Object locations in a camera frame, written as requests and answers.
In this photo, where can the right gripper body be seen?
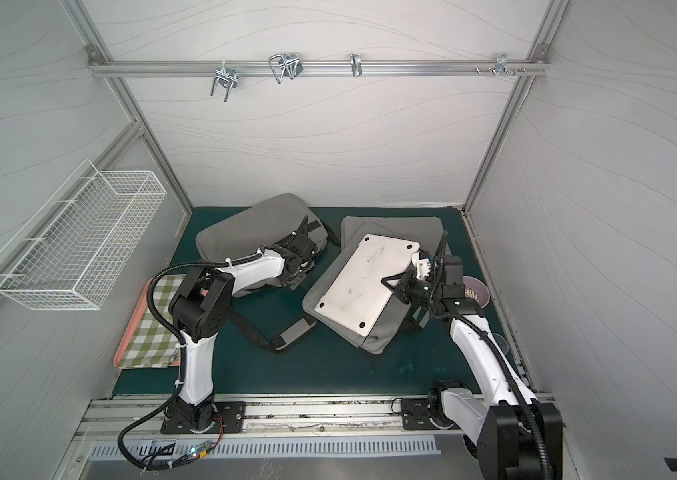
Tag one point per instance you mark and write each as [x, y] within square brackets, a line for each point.
[413, 282]

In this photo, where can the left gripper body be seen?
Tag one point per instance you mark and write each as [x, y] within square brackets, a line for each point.
[303, 248]

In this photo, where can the grey laptop bag with strap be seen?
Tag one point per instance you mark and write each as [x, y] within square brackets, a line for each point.
[262, 225]

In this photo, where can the silver laptop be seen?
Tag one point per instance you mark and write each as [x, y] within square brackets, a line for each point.
[357, 297]

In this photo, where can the grey laptop sleeve front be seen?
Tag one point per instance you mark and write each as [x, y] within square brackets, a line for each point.
[386, 327]

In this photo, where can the grey laptop sleeve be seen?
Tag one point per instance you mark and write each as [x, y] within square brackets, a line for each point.
[386, 327]
[427, 231]

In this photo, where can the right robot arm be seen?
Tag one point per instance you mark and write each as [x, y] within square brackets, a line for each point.
[508, 430]

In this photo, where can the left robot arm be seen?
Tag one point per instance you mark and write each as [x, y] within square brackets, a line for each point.
[202, 304]

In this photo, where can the grey laptop sleeve back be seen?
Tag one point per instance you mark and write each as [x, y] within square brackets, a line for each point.
[427, 231]

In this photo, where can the pink bowl with snacks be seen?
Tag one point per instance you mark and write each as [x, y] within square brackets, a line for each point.
[477, 290]

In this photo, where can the clear plastic cup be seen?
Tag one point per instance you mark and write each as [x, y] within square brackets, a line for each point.
[501, 343]

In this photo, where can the green checkered cloth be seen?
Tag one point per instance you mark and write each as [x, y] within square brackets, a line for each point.
[166, 346]

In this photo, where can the metal hook clamp middle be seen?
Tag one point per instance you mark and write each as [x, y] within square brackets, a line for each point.
[285, 65]

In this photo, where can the metal hook clamp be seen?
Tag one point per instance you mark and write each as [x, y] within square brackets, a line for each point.
[226, 80]
[502, 66]
[285, 65]

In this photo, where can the metal hook clamp left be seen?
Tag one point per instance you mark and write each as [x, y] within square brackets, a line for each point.
[226, 80]

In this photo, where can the metal hook small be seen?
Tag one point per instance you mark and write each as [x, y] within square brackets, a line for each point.
[355, 65]

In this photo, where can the metal hook clamp right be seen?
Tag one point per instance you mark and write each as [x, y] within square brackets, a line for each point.
[502, 66]

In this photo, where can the aluminium crossbar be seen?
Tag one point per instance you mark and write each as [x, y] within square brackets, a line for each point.
[312, 68]

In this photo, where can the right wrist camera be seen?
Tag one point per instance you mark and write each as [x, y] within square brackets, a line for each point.
[427, 268]

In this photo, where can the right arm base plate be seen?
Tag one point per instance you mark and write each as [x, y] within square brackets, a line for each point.
[415, 415]

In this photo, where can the aluminium front rail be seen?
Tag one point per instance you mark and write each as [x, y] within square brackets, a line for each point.
[265, 415]

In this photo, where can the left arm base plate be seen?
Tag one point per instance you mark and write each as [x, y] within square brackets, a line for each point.
[227, 417]

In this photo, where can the white wire basket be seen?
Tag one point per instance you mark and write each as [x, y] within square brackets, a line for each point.
[69, 254]

